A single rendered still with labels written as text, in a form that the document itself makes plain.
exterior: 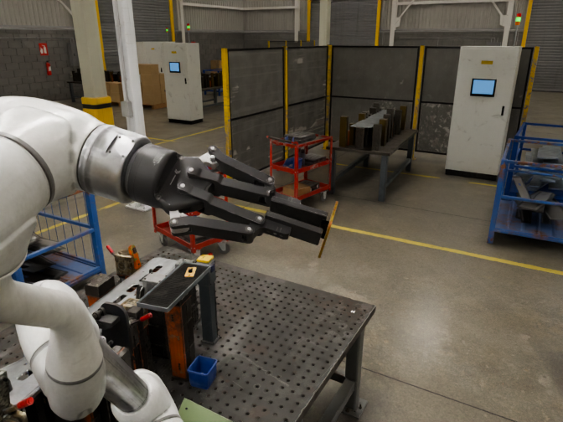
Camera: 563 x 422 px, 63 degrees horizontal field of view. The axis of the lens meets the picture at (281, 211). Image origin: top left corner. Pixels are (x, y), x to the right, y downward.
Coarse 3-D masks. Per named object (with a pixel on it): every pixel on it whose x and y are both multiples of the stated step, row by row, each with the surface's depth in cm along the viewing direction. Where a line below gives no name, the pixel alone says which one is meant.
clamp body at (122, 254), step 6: (120, 252) 242; (126, 252) 242; (120, 258) 240; (126, 258) 238; (132, 258) 239; (120, 264) 242; (126, 264) 240; (132, 264) 239; (120, 270) 243; (126, 270) 241; (132, 270) 240; (120, 276) 245; (126, 276) 243
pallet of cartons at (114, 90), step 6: (108, 84) 1500; (114, 84) 1489; (120, 84) 1489; (108, 90) 1509; (114, 90) 1498; (120, 90) 1494; (114, 96) 1506; (120, 96) 1498; (114, 102) 1550; (120, 102) 1502
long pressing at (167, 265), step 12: (156, 264) 242; (168, 264) 242; (132, 276) 230; (144, 276) 230; (120, 288) 219; (108, 300) 209; (24, 360) 170; (12, 372) 164; (24, 372) 164; (12, 384) 158; (24, 384) 158; (36, 384) 158; (12, 396) 153; (24, 396) 153
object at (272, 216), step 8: (272, 216) 54; (280, 216) 54; (288, 224) 54; (296, 224) 53; (304, 224) 53; (296, 232) 55; (304, 232) 54; (312, 232) 53; (320, 232) 53; (304, 240) 56; (312, 240) 55
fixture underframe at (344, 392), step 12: (360, 336) 258; (360, 348) 263; (348, 360) 267; (360, 360) 268; (336, 372) 277; (348, 372) 270; (360, 372) 272; (348, 384) 267; (336, 396) 258; (348, 396) 261; (336, 408) 250; (348, 408) 278; (360, 408) 278; (324, 420) 242
